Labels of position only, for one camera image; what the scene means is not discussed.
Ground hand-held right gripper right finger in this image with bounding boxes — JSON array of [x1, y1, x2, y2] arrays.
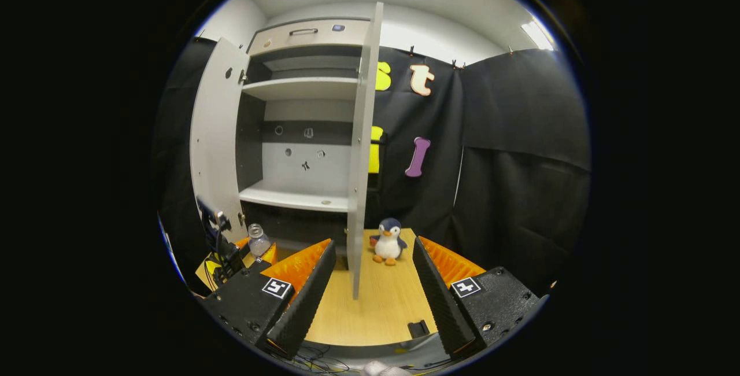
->
[[413, 236, 547, 359]]

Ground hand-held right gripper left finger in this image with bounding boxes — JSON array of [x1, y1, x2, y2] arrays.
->
[[199, 239, 337, 359]]

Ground clear plastic bottle red label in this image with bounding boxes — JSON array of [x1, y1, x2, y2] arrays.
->
[[247, 223, 272, 259]]

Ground grey cabinet door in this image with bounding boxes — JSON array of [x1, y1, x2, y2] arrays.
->
[[190, 38, 250, 244], [346, 1, 384, 300]]

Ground grey cabinet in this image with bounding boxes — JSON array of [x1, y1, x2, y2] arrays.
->
[[236, 17, 371, 249]]

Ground penguin plush toy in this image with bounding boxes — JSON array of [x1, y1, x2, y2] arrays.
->
[[370, 218, 408, 266]]

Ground black backdrop cloth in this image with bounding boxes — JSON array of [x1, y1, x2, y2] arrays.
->
[[151, 38, 591, 296]]

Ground long ceiling light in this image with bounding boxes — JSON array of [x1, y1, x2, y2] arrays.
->
[[520, 17, 556, 51]]

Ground tangle of black cables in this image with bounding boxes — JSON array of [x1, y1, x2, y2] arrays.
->
[[272, 344, 359, 374]]

